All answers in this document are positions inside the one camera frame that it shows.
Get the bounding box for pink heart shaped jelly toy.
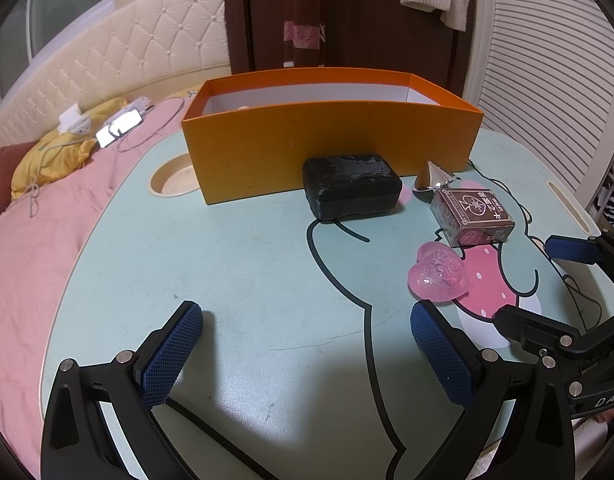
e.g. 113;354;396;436
407;242;472;302

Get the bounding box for brown playing card box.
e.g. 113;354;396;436
431;188;515;247

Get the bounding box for silver cone key ring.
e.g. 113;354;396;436
415;160;461;195

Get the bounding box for black glitter case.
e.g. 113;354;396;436
301;154;403;221

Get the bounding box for white louvered closet door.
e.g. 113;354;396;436
463;0;614;207

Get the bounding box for pink bed blanket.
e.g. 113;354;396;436
0;96;190;478

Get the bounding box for yellow pillow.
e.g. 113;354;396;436
10;96;128;200

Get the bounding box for dark red pillow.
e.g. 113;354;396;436
0;141;35;214

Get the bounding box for dark brown wooden door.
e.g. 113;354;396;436
225;0;473;94

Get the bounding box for white charger adapter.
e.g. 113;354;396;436
58;103;92;136

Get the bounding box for orange cardboard box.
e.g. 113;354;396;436
182;67;484;205

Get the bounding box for maroon pink striped scarf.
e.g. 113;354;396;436
283;0;325;67

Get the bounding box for cream tufted headboard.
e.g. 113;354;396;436
0;0;230;148

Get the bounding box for window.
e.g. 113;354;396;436
0;0;114;106

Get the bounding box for black cable on table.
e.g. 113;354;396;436
164;216;373;480

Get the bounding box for grey charging cable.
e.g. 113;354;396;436
24;96;189;219

